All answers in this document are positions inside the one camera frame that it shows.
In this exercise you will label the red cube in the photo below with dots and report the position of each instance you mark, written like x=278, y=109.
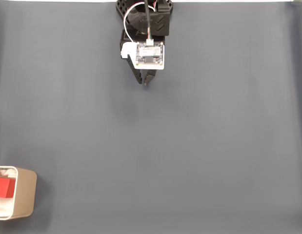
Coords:
x=3, y=187

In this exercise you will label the beige white box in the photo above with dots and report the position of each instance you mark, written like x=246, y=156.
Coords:
x=25, y=192

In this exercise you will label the grey table mat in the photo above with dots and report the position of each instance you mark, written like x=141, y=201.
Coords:
x=189, y=134

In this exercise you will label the white padding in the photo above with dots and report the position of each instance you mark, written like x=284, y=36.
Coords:
x=4, y=207

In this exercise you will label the white camera board mount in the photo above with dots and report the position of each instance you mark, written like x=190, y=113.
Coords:
x=150, y=54

